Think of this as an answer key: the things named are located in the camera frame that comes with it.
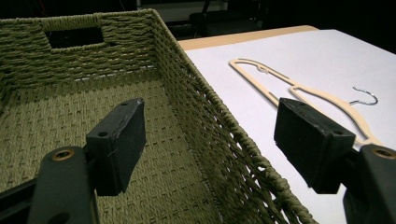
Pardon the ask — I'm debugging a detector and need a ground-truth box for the dark chair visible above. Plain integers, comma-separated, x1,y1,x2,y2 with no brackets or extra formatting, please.
174,0,265,40

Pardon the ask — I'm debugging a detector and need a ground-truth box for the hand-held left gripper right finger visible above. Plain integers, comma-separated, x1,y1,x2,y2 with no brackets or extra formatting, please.
274,97,396,224

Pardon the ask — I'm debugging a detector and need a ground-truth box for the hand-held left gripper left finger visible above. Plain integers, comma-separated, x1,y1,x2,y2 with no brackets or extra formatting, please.
26,97,147,224

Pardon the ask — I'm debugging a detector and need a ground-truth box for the green woven basket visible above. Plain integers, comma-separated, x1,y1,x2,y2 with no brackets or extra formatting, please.
0,8,318,224

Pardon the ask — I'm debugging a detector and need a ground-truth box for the beige clothes hanger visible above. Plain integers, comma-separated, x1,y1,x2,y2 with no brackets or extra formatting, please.
228,58,385,147

